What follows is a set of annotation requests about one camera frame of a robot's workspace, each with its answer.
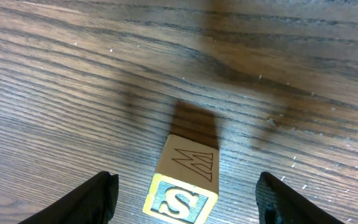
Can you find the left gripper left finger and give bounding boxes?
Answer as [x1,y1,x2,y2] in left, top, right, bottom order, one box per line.
[20,171,119,224]

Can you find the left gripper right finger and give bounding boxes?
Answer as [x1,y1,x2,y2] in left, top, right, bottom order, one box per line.
[255,172,343,224]

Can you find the yellow top wooden block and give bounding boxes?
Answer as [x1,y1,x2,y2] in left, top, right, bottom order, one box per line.
[142,134,219,224]

